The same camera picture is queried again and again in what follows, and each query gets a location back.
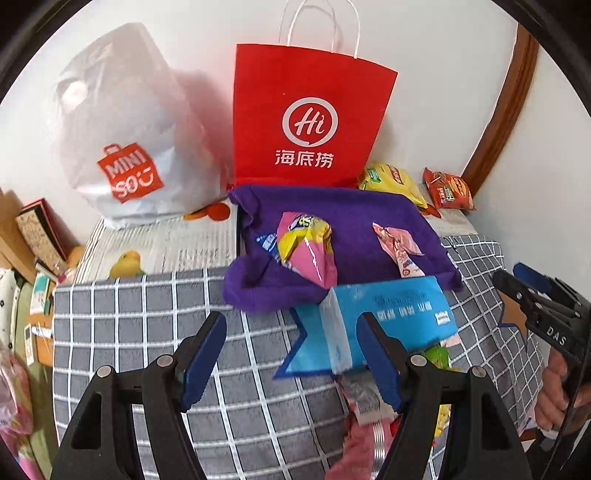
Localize patterned box with red edge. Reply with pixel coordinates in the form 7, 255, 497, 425
15, 198, 79, 268

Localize orange chips bag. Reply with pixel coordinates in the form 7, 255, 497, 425
423, 167, 476, 212

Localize person's right hand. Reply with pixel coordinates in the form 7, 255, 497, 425
534, 356, 572, 431

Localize pale pink snack packet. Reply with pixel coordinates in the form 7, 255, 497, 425
339, 374, 398, 425

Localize teal and white small box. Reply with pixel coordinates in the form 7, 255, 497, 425
30, 272, 54, 315

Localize pink plastic bag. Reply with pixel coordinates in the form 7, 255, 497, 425
0, 348, 35, 437

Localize white plastic bag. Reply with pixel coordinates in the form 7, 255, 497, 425
51, 23, 234, 229

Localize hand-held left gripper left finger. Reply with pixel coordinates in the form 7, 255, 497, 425
50, 311, 228, 480

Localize yellow chips bag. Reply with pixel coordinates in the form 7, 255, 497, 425
358, 161, 429, 208

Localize pink and yellow snack packet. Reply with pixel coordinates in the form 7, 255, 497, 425
276, 211, 339, 288

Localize brown wooden door frame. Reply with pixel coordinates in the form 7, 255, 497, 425
462, 23, 540, 185

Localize purple fabric tray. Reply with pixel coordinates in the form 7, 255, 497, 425
222, 184, 462, 315

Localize red paper bag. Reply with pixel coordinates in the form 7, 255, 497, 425
229, 0, 399, 190

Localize white floral cloth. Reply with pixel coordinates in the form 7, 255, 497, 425
0, 270, 19, 342

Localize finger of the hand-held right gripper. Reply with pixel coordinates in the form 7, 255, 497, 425
492, 270, 542, 327
512, 262, 563, 299

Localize grey checked blanket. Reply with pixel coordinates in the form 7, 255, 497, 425
53, 235, 546, 480

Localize blue tissue pack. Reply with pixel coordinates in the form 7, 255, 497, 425
318, 275, 459, 374

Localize white printed sheet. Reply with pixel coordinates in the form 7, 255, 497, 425
74, 198, 476, 284

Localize brown cardboard box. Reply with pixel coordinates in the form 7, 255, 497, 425
28, 314, 56, 365

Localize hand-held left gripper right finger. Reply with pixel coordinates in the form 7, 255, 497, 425
355, 311, 529, 480

